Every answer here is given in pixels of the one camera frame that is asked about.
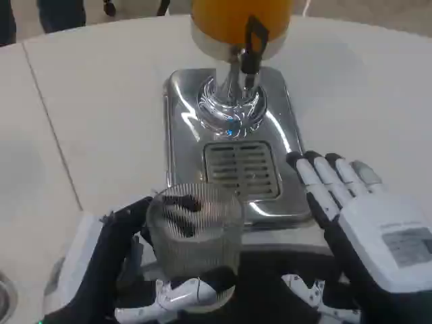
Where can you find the steel orange juice dispenser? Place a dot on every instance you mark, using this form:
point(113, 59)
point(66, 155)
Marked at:
point(233, 111)

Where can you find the black dispenser tap lever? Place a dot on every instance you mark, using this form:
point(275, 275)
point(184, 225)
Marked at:
point(254, 37)

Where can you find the robot lower body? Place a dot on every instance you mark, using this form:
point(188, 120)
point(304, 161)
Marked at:
point(266, 297)

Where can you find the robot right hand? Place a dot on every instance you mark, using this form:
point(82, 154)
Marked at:
point(378, 236)

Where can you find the steel drip tray grid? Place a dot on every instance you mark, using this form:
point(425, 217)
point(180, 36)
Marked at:
point(241, 168)

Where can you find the round steel dispenser base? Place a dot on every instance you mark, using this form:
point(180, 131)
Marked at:
point(6, 297)

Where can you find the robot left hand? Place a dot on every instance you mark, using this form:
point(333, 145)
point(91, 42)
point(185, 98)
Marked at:
point(101, 256)

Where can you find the clear ribbed glass cup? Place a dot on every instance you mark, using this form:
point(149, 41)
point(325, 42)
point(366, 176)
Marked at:
point(195, 243)

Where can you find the person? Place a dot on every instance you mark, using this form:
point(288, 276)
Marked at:
point(62, 13)
point(6, 20)

